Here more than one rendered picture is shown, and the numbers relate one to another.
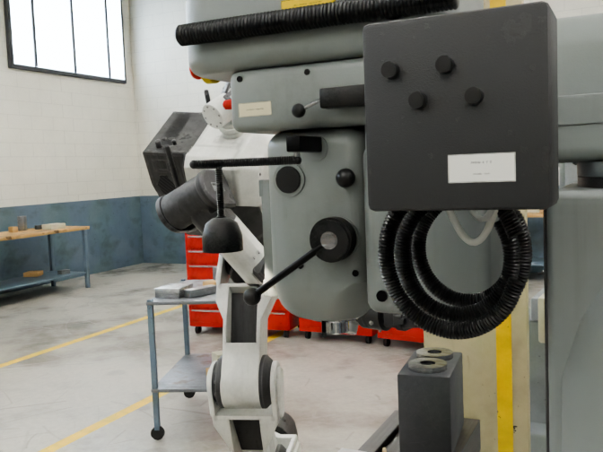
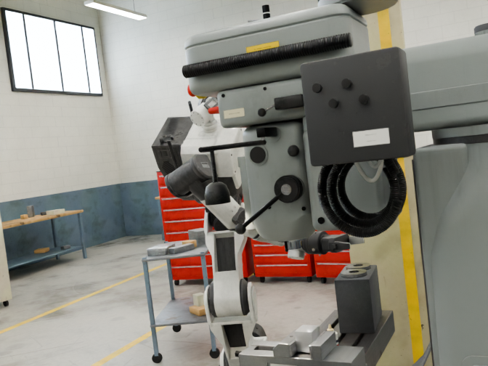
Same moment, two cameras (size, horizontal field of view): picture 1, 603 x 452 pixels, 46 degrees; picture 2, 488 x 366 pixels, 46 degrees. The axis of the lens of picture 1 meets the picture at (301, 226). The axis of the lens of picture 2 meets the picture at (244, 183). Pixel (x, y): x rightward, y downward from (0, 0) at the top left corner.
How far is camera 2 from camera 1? 0.37 m
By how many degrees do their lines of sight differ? 2
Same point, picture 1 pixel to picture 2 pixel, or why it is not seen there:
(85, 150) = (75, 150)
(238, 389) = (226, 303)
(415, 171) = (335, 142)
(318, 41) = (271, 70)
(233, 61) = (218, 85)
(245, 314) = (226, 252)
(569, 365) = (433, 248)
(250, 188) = (226, 165)
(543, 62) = (399, 78)
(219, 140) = (202, 133)
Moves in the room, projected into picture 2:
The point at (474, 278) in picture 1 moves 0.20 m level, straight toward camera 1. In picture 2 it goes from (375, 204) to (375, 215)
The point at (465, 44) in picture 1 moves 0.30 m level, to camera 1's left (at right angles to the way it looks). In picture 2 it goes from (356, 71) to (202, 89)
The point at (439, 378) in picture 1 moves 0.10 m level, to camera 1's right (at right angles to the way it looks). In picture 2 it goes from (362, 279) to (391, 277)
